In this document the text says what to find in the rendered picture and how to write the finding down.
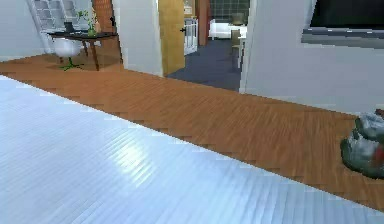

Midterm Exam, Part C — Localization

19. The tan wooden chair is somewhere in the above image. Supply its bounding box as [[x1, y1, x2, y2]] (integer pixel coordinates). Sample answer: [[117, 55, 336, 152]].
[[230, 29, 242, 58]]

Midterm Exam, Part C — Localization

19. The white shelf unit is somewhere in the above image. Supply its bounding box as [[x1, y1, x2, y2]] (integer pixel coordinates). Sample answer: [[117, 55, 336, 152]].
[[27, 0, 95, 54]]

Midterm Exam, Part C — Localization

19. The green house plant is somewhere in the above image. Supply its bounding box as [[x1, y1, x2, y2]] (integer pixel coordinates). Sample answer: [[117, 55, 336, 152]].
[[77, 9, 98, 38]]

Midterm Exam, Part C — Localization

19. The white sofa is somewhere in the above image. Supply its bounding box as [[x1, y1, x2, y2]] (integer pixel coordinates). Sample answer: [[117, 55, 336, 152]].
[[208, 19, 242, 41]]

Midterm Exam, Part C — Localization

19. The white round chair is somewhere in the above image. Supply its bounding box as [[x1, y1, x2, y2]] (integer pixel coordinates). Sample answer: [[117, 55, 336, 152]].
[[52, 37, 85, 72]]

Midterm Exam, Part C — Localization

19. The white crib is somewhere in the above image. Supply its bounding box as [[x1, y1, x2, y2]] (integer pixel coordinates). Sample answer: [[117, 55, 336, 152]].
[[183, 18, 199, 56]]

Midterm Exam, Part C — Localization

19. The white dining table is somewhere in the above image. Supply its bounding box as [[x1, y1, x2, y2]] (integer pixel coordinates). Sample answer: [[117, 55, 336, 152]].
[[237, 26, 249, 69]]

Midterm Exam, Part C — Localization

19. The dark wooden table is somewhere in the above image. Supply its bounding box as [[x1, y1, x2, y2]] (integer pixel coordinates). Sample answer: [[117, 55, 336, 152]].
[[47, 31, 119, 72]]

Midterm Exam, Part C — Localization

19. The black television set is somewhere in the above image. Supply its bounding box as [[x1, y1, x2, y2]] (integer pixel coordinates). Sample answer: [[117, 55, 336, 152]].
[[301, 0, 384, 49]]

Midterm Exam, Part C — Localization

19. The yellow wooden room door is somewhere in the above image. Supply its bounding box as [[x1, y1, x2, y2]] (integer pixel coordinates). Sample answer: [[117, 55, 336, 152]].
[[157, 0, 187, 77]]

